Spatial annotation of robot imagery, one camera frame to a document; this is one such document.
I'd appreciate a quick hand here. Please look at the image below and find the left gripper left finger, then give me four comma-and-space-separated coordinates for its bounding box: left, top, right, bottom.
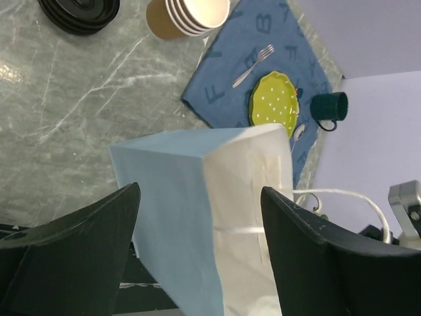
1, 183, 141, 315

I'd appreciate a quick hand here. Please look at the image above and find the dark green enamel mug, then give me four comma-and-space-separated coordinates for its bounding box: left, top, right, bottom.
310, 92, 349, 132

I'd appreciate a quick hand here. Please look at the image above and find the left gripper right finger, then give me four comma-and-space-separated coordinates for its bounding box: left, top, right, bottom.
260, 187, 420, 316

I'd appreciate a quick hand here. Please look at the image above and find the silver fork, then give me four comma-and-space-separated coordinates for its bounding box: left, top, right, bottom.
232, 44, 274, 88

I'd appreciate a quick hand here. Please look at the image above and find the yellow plate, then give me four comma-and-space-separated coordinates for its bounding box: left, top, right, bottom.
249, 71, 300, 138

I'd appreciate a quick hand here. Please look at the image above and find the blue letter-print cloth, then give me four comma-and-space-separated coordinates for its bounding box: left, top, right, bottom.
181, 0, 332, 185

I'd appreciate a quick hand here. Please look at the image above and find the stack of black lids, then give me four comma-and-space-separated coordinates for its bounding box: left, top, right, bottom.
38, 0, 120, 36

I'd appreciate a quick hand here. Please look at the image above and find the light blue paper bag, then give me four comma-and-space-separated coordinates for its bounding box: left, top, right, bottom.
109, 123, 293, 315

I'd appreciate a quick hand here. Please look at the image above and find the stack of brown paper cups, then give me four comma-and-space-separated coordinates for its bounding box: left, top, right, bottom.
145, 0, 230, 40

